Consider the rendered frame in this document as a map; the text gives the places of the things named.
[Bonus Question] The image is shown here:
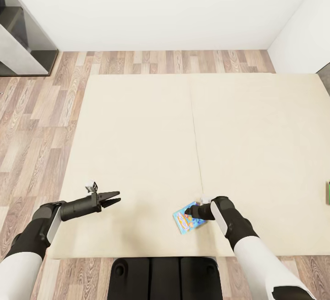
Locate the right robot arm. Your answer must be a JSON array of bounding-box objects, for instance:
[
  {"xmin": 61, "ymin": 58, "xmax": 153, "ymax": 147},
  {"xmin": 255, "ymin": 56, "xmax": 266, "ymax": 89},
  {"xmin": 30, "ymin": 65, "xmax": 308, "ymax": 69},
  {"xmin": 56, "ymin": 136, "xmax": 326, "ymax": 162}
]
[{"xmin": 185, "ymin": 194, "xmax": 316, "ymax": 300}]

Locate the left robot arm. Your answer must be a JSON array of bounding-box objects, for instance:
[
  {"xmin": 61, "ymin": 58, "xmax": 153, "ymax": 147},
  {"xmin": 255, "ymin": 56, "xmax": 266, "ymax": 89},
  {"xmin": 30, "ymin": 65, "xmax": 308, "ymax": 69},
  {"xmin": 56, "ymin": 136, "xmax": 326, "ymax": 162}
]
[{"xmin": 0, "ymin": 180, "xmax": 121, "ymax": 300}]

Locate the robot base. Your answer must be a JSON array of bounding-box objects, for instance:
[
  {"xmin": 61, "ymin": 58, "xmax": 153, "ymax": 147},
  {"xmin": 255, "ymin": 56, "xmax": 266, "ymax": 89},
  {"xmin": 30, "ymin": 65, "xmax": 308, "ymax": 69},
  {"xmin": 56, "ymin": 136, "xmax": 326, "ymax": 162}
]
[{"xmin": 107, "ymin": 256, "xmax": 223, "ymax": 300}]

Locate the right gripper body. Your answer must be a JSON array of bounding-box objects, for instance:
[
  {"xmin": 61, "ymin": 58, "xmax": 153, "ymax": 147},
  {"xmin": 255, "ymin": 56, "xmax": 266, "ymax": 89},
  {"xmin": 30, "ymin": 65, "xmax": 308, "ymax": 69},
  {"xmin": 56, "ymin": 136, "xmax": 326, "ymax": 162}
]
[{"xmin": 191, "ymin": 204, "xmax": 216, "ymax": 220}]

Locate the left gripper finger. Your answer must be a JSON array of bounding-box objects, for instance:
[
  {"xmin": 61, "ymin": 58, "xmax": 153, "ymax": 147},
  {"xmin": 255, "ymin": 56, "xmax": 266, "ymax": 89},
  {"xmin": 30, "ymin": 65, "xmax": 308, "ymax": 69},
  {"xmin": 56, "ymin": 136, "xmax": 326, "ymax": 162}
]
[
  {"xmin": 101, "ymin": 198, "xmax": 121, "ymax": 208},
  {"xmin": 96, "ymin": 191, "xmax": 120, "ymax": 207}
]

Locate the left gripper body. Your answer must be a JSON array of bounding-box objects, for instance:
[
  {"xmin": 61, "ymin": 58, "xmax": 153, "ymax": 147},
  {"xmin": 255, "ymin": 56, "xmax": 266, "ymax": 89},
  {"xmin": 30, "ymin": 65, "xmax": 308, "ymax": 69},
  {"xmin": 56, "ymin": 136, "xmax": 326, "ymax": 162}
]
[{"xmin": 73, "ymin": 192, "xmax": 102, "ymax": 218}]

